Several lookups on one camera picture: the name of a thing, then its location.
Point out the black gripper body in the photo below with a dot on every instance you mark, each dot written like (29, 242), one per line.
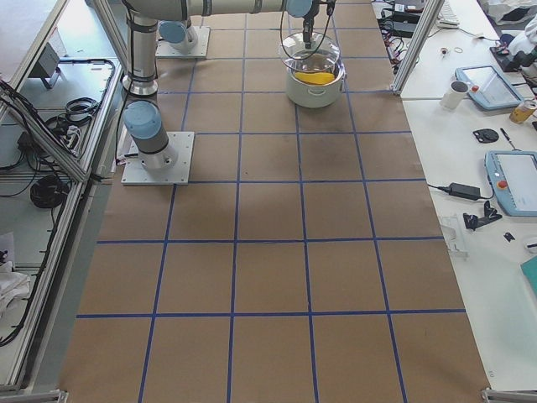
(307, 21)

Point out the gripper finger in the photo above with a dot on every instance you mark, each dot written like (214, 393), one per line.
(307, 39)

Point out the glass pot lid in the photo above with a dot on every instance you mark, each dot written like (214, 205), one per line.
(322, 56)

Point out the yellow corn cob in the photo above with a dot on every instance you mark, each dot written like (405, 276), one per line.
(319, 78)

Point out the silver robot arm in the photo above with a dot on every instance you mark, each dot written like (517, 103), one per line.
(180, 35)
(146, 20)

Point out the pale green cooking pot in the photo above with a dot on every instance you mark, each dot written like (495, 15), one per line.
(313, 95)

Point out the power strip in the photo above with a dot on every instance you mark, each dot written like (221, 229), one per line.
(393, 42)

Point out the white mug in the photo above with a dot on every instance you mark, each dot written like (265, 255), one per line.
(455, 93)

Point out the far teach pendant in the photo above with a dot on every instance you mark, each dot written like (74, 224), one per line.
(494, 91)

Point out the teach pendant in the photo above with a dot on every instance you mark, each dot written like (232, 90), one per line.
(512, 175)
(494, 91)

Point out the black round lens cap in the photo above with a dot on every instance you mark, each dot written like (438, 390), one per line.
(486, 135)

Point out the black pen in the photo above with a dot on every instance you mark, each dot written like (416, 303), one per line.
(508, 139)

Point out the brown paper table mat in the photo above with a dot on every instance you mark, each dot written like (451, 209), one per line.
(303, 262)

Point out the yellow drink can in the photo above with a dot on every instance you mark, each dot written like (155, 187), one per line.
(523, 111)

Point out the black power adapter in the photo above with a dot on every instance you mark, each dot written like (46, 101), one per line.
(464, 191)

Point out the clear plastic holder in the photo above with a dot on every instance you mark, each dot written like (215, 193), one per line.
(453, 235)

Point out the near teach pendant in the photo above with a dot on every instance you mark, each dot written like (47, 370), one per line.
(512, 175)

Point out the grey metal box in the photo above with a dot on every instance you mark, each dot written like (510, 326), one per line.
(46, 68)

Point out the teal notebook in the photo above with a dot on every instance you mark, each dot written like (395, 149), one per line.
(529, 269)

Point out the white crumpled cloth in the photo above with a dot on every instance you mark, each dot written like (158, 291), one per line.
(15, 286)

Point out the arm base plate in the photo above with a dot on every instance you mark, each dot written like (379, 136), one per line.
(169, 166)
(166, 51)

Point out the aluminium frame post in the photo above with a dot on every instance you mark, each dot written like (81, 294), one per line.
(425, 24)

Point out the black plastic bracket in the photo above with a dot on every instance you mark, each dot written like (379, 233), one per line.
(490, 214)

